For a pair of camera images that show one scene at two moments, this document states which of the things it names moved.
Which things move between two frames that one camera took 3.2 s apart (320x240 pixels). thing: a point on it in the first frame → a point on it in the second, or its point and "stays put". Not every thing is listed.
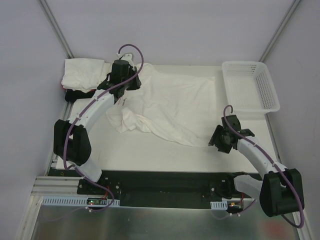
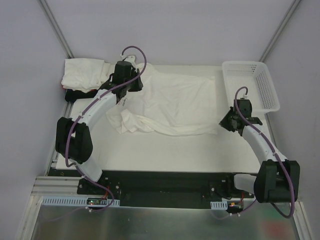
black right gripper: x=216 y=139 → x=227 y=121
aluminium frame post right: x=280 y=30 stays put
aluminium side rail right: x=273 y=137 stays put
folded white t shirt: x=84 y=75 stays put
